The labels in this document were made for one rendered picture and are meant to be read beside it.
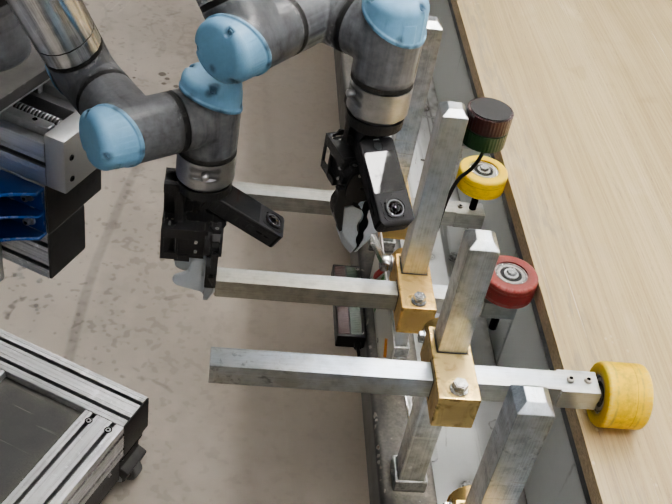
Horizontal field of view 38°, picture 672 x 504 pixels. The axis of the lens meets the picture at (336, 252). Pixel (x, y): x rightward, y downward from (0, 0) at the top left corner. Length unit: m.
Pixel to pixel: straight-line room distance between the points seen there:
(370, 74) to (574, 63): 0.93
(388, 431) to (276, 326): 1.14
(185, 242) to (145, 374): 1.12
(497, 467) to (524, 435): 0.05
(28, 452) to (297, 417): 0.66
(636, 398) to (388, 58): 0.49
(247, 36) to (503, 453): 0.49
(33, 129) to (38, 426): 0.78
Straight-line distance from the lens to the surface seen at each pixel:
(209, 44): 1.07
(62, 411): 2.07
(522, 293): 1.40
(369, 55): 1.13
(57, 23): 1.18
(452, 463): 1.53
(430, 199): 1.34
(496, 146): 1.30
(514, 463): 0.94
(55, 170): 1.43
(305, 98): 3.43
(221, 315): 2.56
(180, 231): 1.30
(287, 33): 1.09
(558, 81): 1.93
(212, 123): 1.19
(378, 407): 1.47
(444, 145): 1.29
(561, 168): 1.68
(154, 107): 1.17
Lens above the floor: 1.79
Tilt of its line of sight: 40 degrees down
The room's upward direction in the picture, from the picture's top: 11 degrees clockwise
